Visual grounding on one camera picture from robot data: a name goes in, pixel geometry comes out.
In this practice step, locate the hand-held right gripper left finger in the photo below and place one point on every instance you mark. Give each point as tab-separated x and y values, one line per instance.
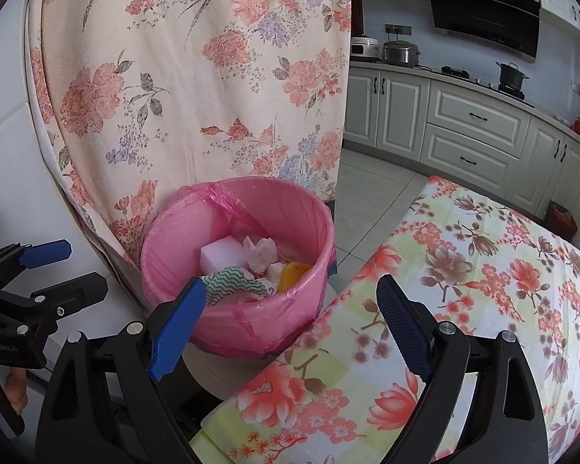
179	328

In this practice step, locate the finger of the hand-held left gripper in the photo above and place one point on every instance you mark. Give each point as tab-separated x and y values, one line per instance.
48	251
82	290

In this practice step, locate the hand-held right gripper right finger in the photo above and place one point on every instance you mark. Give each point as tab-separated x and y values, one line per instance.
406	328

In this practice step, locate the green wavy striped cloth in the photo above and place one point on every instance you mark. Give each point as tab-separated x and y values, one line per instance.
232	283

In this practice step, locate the pink-lined waste bin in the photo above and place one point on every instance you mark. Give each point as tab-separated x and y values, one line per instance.
251	319

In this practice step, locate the white foam block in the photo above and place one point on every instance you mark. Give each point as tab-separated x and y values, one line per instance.
220	254

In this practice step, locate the small white tissue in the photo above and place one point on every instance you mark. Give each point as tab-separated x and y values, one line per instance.
261	254

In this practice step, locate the yellow sponge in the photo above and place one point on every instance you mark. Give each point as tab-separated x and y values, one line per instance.
292	275

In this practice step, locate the person's left hand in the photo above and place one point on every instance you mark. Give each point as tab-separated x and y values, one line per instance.
18	391

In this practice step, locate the floral tablecloth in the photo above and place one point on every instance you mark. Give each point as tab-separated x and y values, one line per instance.
464	275

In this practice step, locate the dark red waste basket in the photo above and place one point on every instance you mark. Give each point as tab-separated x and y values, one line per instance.
560	220

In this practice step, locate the floral hanging curtain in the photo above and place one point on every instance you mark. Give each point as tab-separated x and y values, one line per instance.
174	82

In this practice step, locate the white lower kitchen cabinets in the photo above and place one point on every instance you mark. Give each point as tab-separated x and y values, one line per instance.
469	116

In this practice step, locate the black gas stove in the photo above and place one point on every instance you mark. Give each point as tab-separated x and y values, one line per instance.
457	71

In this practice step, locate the black stock pot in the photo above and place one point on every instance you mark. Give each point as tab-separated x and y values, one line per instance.
512	77

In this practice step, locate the steel pressure cooker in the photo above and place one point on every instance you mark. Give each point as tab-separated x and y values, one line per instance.
401	54

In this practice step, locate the white rice cooker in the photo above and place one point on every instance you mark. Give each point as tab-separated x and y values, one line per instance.
365	48

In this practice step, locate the wooden glass door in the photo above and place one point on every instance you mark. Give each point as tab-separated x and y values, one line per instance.
356	9

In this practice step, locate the black range hood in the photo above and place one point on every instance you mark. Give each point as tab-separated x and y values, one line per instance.
483	9

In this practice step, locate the wall socket with plugs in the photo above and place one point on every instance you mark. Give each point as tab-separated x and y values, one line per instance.
399	30

